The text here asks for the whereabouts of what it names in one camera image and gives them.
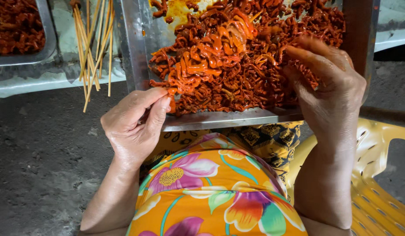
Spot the bundle of bamboo skewers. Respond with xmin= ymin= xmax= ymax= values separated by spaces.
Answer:
xmin=71 ymin=0 xmax=115 ymax=113

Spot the small steel tray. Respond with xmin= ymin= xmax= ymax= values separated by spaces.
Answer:
xmin=0 ymin=0 xmax=58 ymax=67

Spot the orange floral shirt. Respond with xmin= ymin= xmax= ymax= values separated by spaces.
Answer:
xmin=125 ymin=132 xmax=310 ymax=236

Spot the table with clear plastic cover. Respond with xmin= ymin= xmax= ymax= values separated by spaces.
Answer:
xmin=0 ymin=0 xmax=405 ymax=99

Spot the dark red meat pile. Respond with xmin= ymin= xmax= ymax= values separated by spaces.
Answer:
xmin=0 ymin=0 xmax=46 ymax=55

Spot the person's left hand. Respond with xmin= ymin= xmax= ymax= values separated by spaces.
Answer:
xmin=100 ymin=87 xmax=172 ymax=170

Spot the yellow black batik skirt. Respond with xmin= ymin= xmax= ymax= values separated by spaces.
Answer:
xmin=140 ymin=121 xmax=304 ymax=186

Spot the person's right hand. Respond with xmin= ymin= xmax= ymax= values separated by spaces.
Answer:
xmin=282 ymin=35 xmax=367 ymax=140

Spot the heap of red marinated meat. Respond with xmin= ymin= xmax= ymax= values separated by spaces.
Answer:
xmin=148 ymin=0 xmax=346 ymax=117

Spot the yellow plastic chair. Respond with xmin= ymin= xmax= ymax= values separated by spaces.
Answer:
xmin=285 ymin=117 xmax=405 ymax=236

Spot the orange marinated meat strip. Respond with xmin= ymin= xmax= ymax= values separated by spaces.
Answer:
xmin=166 ymin=87 xmax=179 ymax=114

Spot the large steel tray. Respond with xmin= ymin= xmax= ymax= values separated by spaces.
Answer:
xmin=113 ymin=0 xmax=382 ymax=132

